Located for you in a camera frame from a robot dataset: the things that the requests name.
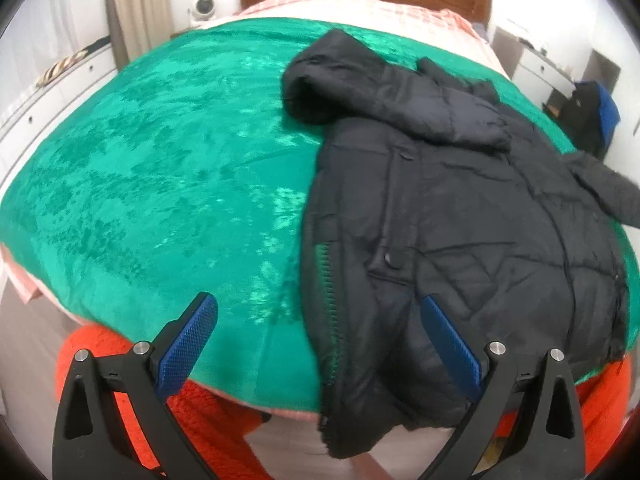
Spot black puffer jacket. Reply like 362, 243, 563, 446
282, 29, 639, 458

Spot green plush blanket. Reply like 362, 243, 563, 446
1, 18, 639, 412

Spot pink checkered bed sheet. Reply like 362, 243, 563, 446
196, 0, 506, 75

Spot beige curtain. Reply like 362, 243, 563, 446
105, 0, 174, 70

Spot black and blue hanging clothes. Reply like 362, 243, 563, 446
559, 80, 620, 160

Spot white round camera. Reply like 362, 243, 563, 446
189, 0, 216, 23

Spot white window sill cabinet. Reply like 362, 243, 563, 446
1, 36, 115, 178

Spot white desk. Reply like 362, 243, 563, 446
490, 27, 575, 113

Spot orange fuzzy trousers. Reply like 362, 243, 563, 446
55, 324, 631, 479

